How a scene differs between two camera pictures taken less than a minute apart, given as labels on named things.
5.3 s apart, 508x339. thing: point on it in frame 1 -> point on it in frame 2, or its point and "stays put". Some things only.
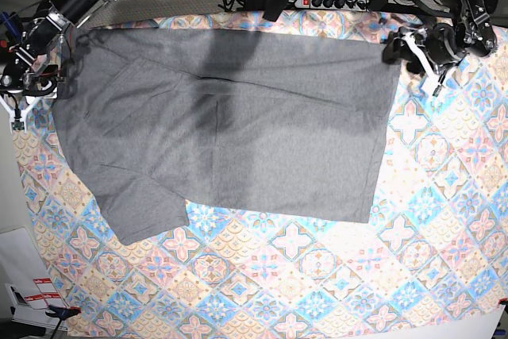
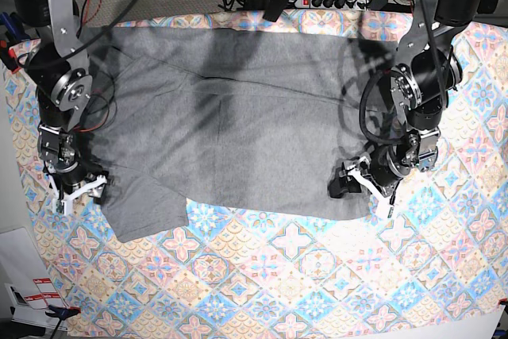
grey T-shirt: x=284 y=124 stays put
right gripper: x=37 y=83 -> x=79 y=179
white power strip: x=306 y=2 stays put
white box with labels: x=27 y=288 stays put
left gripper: x=440 y=43 -> x=389 y=164
